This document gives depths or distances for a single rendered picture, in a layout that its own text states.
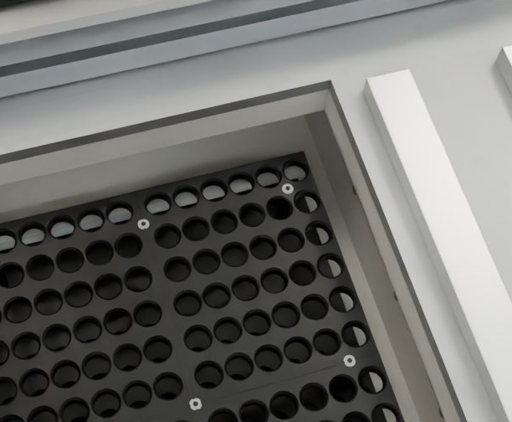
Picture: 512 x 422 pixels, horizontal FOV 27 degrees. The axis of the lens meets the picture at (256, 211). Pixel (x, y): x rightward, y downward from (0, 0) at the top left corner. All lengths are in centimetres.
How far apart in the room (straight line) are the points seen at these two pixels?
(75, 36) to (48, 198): 15
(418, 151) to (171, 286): 13
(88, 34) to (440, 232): 17
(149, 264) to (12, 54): 12
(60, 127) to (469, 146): 19
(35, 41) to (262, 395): 18
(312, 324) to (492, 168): 11
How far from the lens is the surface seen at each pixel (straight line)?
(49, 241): 51
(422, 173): 47
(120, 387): 48
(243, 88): 49
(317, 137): 60
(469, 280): 45
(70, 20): 46
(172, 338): 49
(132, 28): 47
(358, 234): 57
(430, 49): 52
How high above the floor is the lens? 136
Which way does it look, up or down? 63 degrees down
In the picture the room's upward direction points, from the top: 8 degrees clockwise
